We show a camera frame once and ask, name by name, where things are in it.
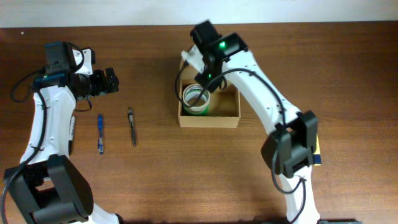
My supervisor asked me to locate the black clear pen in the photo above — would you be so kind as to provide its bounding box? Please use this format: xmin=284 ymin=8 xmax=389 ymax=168
xmin=127 ymin=108 xmax=136 ymax=147

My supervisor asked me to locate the white black marker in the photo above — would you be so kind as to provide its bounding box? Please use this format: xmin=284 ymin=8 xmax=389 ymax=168
xmin=68 ymin=116 xmax=75 ymax=155

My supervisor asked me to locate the white masking tape roll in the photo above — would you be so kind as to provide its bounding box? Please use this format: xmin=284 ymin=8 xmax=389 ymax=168
xmin=182 ymin=83 xmax=211 ymax=114

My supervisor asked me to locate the brown cardboard box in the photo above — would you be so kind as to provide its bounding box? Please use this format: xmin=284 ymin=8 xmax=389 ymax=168
xmin=176 ymin=65 xmax=241 ymax=128

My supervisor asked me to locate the green tape roll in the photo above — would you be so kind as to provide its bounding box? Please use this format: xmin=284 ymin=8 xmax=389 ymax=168
xmin=182 ymin=84 xmax=211 ymax=116

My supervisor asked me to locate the blue pen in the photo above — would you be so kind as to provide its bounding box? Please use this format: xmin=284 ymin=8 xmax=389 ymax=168
xmin=98 ymin=114 xmax=104 ymax=155

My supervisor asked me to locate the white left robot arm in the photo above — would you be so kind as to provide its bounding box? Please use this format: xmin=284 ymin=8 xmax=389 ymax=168
xmin=1 ymin=42 xmax=124 ymax=223

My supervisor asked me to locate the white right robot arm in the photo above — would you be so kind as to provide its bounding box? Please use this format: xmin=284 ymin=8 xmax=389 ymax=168
xmin=182 ymin=21 xmax=321 ymax=223

